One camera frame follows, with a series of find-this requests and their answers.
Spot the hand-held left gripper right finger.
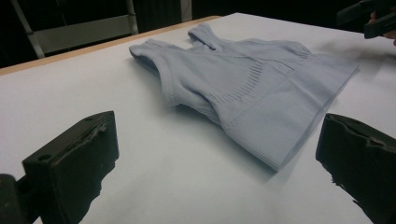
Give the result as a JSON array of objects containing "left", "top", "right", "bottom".
[{"left": 315, "top": 113, "right": 396, "bottom": 224}]

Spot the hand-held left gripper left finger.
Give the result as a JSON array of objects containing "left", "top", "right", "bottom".
[{"left": 21, "top": 110, "right": 120, "bottom": 224}]

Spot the light blue knit tank top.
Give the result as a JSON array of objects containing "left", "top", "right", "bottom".
[{"left": 128, "top": 22, "right": 361, "bottom": 173}]

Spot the grey metal stand frame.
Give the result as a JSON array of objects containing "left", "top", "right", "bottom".
[{"left": 8, "top": 0, "right": 139, "bottom": 60}]

